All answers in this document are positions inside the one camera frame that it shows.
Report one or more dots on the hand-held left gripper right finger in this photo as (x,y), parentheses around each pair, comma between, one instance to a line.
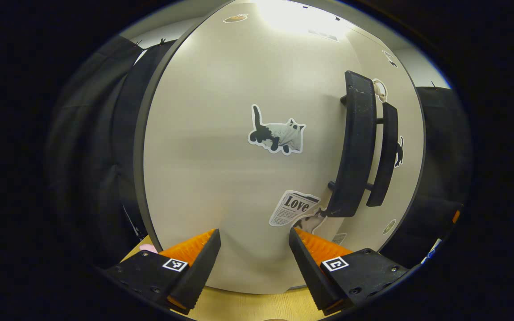
(310,272)

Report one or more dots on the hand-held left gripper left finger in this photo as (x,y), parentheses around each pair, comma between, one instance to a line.
(201,272)

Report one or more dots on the white cabinet door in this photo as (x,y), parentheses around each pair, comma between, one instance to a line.
(217,178)
(408,116)

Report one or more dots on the pink starfish plush toy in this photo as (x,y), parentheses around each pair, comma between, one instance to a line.
(148,248)

